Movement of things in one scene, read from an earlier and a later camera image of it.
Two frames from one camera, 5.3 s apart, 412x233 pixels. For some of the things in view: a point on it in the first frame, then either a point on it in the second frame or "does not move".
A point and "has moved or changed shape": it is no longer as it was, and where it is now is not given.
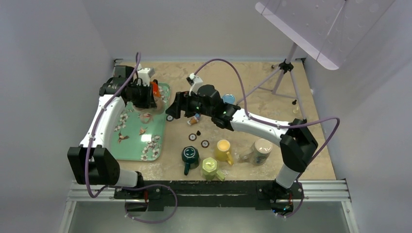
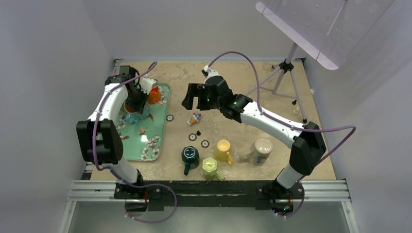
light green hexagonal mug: x=209 y=166 does not move
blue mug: x=229 y=98 has moved or changed shape
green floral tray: x=132 y=140 does not move
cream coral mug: x=259 y=153 does not move
